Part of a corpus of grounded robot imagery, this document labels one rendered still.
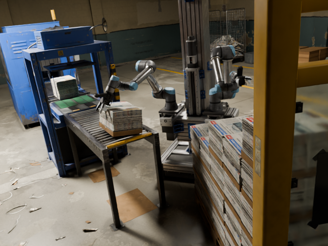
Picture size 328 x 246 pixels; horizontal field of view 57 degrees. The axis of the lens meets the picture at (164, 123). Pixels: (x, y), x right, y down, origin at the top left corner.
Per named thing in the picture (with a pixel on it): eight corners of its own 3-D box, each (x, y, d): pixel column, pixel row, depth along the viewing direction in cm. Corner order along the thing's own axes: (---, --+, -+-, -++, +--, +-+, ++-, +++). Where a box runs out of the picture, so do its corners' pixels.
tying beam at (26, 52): (112, 49, 373) (111, 41, 369) (31, 62, 329) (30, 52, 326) (94, 47, 428) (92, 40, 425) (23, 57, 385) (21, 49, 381)
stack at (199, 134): (231, 194, 311) (229, 118, 282) (296, 290, 202) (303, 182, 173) (194, 201, 306) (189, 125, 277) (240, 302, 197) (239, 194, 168)
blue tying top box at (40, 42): (94, 43, 370) (91, 26, 364) (44, 50, 343) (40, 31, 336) (83, 41, 408) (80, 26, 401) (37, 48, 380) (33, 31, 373)
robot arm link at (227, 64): (219, 98, 317) (217, 45, 298) (233, 96, 318) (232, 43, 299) (222, 101, 306) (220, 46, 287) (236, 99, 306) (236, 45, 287)
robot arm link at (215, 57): (208, 44, 291) (217, 89, 273) (219, 43, 292) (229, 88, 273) (206, 51, 302) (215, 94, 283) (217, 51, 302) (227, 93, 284)
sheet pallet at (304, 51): (330, 69, 791) (333, 47, 772) (311, 74, 753) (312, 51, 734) (291, 65, 890) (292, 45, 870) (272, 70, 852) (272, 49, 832)
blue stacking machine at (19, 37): (91, 113, 621) (71, 7, 550) (24, 131, 562) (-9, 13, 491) (71, 100, 745) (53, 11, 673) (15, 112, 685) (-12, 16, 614)
